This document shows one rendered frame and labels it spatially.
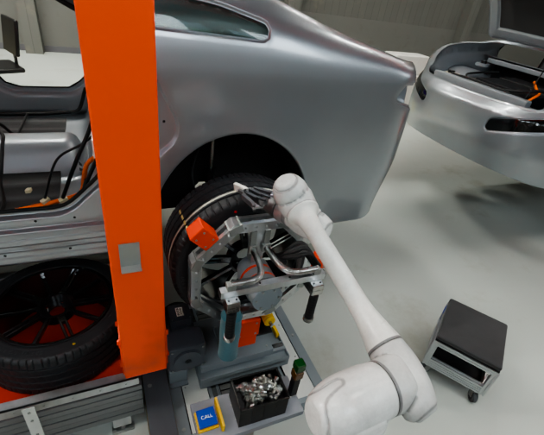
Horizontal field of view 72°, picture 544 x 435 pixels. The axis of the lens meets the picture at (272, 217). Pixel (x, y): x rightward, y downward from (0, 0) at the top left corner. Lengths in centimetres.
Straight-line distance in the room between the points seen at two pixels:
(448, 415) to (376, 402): 163
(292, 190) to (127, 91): 49
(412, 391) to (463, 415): 161
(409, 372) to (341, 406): 20
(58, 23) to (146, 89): 854
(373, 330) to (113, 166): 81
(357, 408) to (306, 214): 51
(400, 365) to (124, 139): 88
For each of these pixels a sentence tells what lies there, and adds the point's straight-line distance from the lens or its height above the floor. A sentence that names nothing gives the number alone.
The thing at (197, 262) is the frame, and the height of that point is 97.
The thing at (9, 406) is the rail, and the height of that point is 39.
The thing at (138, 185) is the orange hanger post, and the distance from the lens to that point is 110.
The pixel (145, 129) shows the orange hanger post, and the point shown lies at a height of 154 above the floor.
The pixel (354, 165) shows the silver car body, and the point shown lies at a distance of 207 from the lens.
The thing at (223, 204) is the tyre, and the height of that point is 115.
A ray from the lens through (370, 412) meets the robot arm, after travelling 93.
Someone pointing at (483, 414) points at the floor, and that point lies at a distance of 267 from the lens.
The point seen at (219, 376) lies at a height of 15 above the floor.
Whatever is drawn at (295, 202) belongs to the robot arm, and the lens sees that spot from 108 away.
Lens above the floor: 191
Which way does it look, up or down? 33 degrees down
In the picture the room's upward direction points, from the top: 9 degrees clockwise
